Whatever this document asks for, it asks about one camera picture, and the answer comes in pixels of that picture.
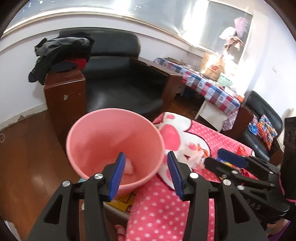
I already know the red foil snack bag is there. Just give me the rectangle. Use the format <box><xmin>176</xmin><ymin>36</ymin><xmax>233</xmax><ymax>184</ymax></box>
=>
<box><xmin>216</xmin><ymin>146</ymin><xmax>257</xmax><ymax>179</ymax></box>

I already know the pink plastic trash bin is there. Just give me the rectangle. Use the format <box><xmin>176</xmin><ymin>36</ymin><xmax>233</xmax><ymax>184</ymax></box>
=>
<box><xmin>66</xmin><ymin>108</ymin><xmax>165</xmax><ymax>196</ymax></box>

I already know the right hand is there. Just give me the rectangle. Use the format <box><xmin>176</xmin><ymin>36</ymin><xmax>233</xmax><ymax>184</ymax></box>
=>
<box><xmin>266</xmin><ymin>218</ymin><xmax>289</xmax><ymax>235</ymax></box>

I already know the blue toy on armchair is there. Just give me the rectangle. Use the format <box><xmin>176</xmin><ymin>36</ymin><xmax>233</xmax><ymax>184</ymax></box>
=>
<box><xmin>247</xmin><ymin>123</ymin><xmax>258</xmax><ymax>136</ymax></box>

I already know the colourful comic cushion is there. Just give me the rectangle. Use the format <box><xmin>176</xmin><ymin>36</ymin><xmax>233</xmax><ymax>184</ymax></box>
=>
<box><xmin>257</xmin><ymin>114</ymin><xmax>278</xmax><ymax>151</ymax></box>

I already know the black leather armchair right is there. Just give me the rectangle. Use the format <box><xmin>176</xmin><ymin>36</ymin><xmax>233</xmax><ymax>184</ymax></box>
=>
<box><xmin>221</xmin><ymin>91</ymin><xmax>283</xmax><ymax>166</ymax></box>

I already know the black leather armchair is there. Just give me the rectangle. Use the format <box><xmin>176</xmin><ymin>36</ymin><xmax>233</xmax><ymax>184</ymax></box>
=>
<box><xmin>44</xmin><ymin>28</ymin><xmax>182</xmax><ymax>146</ymax></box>
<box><xmin>221</xmin><ymin>91</ymin><xmax>283</xmax><ymax>166</ymax></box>

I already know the checkered tablecloth table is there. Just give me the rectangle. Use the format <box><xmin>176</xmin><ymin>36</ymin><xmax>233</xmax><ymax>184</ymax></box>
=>
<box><xmin>155</xmin><ymin>58</ymin><xmax>241</xmax><ymax>131</ymax></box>

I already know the yellow book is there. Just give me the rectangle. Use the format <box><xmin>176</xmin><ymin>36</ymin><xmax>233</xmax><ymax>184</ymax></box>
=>
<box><xmin>107</xmin><ymin>192</ymin><xmax>136</xmax><ymax>214</ymax></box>

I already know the green box on table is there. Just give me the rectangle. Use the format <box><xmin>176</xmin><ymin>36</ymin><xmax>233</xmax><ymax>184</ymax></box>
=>
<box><xmin>217</xmin><ymin>73</ymin><xmax>233</xmax><ymax>87</ymax></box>

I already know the pink polka dot blanket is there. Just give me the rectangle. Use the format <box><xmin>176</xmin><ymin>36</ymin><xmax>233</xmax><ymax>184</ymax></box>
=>
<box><xmin>116</xmin><ymin>112</ymin><xmax>253</xmax><ymax>240</ymax></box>

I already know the brown paper shopping bag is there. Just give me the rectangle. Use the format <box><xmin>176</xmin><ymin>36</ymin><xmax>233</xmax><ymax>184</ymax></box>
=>
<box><xmin>200</xmin><ymin>52</ymin><xmax>225</xmax><ymax>81</ymax></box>

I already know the coat rack with clothes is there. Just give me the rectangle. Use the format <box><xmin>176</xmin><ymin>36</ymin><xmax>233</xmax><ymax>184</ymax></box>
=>
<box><xmin>219</xmin><ymin>17</ymin><xmax>247</xmax><ymax>56</ymax></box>

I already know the black leather armchair left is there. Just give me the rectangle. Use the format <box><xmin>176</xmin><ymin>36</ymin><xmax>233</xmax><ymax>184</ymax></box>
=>
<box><xmin>44</xmin><ymin>28</ymin><xmax>182</xmax><ymax>146</ymax></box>

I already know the dark clothes pile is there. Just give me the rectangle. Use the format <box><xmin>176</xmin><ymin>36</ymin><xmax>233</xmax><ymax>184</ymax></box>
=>
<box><xmin>28</xmin><ymin>32</ymin><xmax>95</xmax><ymax>85</ymax></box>

